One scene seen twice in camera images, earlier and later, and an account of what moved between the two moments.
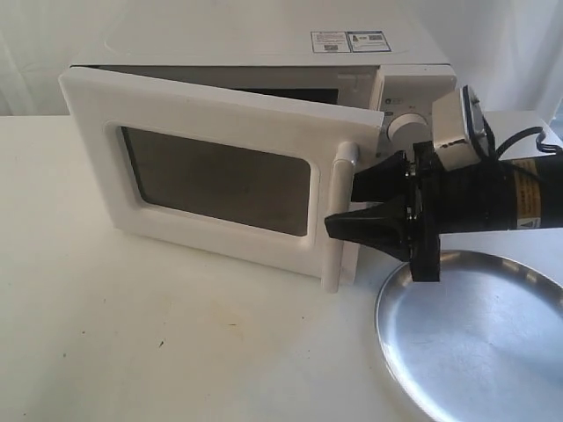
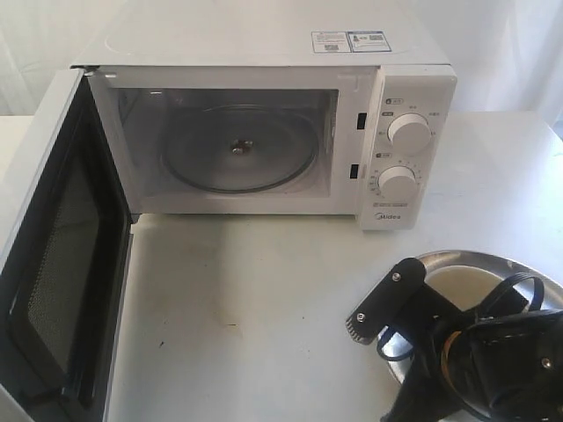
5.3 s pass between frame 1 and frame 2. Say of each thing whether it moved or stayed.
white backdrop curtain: stayed
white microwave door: moved
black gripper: moved
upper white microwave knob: stayed
